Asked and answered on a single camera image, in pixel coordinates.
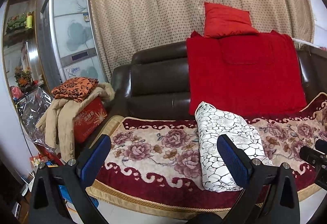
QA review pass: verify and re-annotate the white black crackle-pattern coat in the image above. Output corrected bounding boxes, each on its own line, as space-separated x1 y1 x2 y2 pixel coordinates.
194 101 273 193

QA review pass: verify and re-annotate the yellow blue toy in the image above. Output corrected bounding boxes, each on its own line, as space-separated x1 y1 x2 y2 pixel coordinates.
29 154 58 169

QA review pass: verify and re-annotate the beige padded coat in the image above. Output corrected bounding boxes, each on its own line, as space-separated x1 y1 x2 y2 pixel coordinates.
36 82 115 162

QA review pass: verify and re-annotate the red gift box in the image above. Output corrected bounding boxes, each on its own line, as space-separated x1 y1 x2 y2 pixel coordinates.
74 97 107 143

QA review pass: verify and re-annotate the clear plastic wrap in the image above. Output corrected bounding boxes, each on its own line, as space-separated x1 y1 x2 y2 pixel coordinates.
17 87 55 153

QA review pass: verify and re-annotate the floral red beige sofa cover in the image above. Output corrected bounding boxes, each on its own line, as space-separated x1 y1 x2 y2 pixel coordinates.
87 93 326 220

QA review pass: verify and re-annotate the large red cushion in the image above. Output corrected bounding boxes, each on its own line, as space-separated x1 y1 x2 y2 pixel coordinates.
186 31 307 116

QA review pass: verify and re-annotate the orange black patterned folded cloth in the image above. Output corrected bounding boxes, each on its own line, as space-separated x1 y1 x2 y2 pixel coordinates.
52 77 99 102

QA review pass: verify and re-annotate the artificial flower arrangement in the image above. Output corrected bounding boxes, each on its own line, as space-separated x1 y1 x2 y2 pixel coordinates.
15 67 34 93

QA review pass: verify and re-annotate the silver white refrigerator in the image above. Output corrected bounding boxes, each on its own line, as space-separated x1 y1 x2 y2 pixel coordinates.
39 0 107 90

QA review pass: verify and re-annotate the small red pillow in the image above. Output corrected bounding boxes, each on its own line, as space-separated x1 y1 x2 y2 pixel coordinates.
204 2 259 38

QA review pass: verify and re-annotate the yellow bottle on shelf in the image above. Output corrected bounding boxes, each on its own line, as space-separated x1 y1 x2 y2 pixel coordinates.
26 12 33 29

